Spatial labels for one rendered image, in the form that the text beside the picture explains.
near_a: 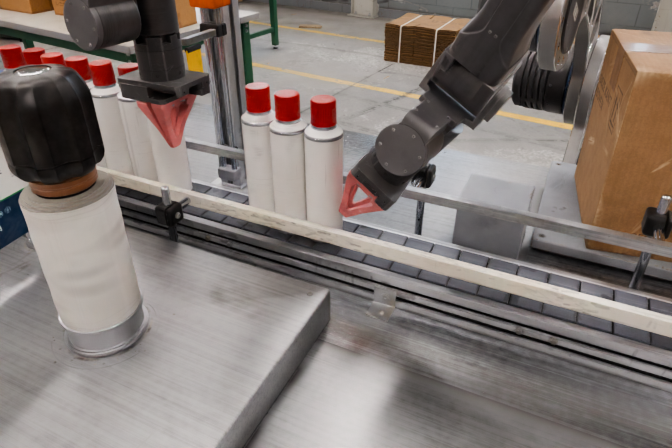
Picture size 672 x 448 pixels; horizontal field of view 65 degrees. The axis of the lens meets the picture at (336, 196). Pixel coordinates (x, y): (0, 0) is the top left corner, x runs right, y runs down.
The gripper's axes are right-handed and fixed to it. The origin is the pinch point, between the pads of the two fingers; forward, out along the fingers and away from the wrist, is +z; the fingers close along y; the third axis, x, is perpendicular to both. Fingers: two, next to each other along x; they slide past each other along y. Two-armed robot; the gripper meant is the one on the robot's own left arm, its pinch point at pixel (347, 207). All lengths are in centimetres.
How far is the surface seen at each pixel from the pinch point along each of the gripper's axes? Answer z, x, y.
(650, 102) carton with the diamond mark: -33.0, 17.8, -15.7
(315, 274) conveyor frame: 9.1, 3.3, 4.5
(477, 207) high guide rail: -12.4, 11.7, -2.8
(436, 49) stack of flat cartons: 102, -20, -385
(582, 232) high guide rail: -19.9, 21.9, -2.4
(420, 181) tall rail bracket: -7.3, 4.8, -6.4
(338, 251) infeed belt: 4.4, 3.3, 2.9
